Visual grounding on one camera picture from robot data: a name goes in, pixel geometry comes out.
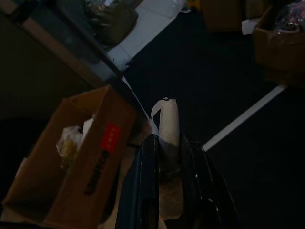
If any open brown cardboard box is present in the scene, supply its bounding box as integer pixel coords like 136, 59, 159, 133
252, 4, 305, 82

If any olive green bag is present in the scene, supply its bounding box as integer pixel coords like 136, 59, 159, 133
83, 0, 139, 46

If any white paper piece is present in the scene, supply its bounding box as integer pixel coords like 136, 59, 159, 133
242, 19, 260, 35

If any black floor mat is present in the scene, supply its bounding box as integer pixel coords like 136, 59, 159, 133
204, 85, 305, 229
123, 0, 305, 153

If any dark furniture frame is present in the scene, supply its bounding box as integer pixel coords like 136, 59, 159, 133
0, 0, 134, 101

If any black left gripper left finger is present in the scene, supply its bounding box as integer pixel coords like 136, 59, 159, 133
115, 133, 165, 229

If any crumpled plastic wrapper trash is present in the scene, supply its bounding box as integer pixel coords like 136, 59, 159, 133
56, 114, 96, 163

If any white paper trash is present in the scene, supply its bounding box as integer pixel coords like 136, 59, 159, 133
149, 97, 185, 221

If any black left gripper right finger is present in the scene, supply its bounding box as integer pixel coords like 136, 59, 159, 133
178, 133, 240, 229

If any cardboard box with red label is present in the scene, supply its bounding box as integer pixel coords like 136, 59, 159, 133
2, 84, 138, 229

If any dark plastic wrapped item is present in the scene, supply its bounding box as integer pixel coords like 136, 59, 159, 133
274, 0, 305, 34

